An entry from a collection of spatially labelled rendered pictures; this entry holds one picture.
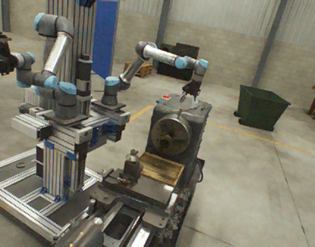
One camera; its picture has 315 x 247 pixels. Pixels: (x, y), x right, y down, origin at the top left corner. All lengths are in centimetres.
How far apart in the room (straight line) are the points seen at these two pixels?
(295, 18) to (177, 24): 491
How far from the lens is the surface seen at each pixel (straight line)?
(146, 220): 136
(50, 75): 146
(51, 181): 245
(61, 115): 173
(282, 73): 1182
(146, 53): 184
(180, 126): 183
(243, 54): 1162
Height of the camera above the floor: 185
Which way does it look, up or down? 21 degrees down
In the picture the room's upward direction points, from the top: 12 degrees clockwise
